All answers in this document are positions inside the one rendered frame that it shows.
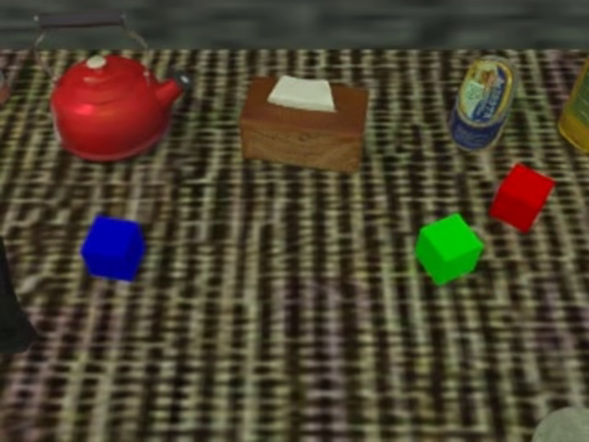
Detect blue cube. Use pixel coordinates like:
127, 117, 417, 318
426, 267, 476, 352
80, 215, 146, 283

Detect green cube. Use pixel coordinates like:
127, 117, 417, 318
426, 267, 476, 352
414, 213, 485, 286

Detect red cube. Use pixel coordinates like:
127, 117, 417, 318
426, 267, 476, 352
488, 163, 557, 233

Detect wooden tissue box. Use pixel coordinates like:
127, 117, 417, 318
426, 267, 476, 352
238, 76, 370, 174

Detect white tissue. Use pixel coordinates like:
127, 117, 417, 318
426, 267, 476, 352
266, 75, 337, 113

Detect blue labelled tin can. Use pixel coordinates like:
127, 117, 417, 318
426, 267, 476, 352
447, 54, 520, 152

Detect grey round object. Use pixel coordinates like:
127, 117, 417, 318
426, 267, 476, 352
531, 405, 589, 442

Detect yellow bottle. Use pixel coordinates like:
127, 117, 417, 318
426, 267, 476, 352
558, 58, 589, 154

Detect red kettle with black handle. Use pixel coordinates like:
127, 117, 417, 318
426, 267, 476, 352
32, 12, 192, 163

